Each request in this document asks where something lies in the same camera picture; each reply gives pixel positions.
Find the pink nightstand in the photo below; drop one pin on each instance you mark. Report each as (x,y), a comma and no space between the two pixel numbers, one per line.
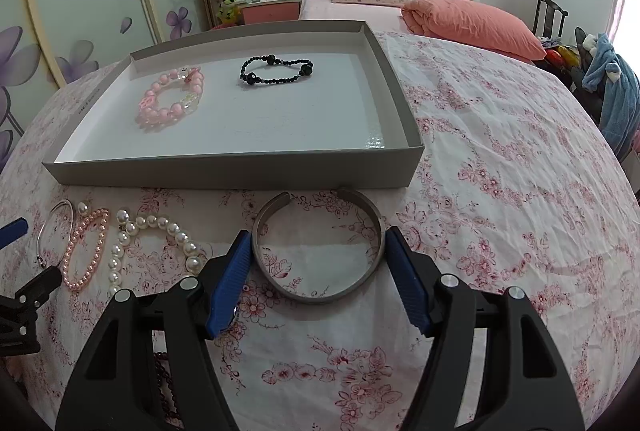
(270,13)

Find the blue plush garment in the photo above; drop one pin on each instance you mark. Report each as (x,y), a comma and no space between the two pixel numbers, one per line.
(620,96)

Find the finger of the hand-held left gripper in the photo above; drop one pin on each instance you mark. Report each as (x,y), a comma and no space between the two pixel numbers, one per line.
(14,231)
(37,286)

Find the coral folded quilt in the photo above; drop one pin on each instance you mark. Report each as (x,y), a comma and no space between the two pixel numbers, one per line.
(475,23)

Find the dark wooden chair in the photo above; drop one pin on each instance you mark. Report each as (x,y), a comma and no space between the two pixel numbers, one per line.
(547,18)

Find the white pearl earring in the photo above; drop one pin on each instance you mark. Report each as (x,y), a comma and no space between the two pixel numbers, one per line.
(82,209)

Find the plain pink bed sheet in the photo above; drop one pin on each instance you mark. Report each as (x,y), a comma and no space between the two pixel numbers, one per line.
(340,11)

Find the grey cardboard box tray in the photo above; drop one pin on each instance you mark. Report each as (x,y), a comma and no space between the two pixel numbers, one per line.
(250,121)

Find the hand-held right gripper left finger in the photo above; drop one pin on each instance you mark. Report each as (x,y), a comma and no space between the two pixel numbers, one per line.
(232,271)

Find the wide silver cuff bangle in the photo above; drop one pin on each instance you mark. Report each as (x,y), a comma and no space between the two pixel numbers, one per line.
(315,297)

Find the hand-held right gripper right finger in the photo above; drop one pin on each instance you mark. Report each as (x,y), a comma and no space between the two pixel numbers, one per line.
(407,276)

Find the colourful clothes pile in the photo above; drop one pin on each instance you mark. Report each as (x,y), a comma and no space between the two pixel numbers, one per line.
(562,58)

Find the pink floral bed sheet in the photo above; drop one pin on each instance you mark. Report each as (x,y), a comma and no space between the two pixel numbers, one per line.
(500,211)

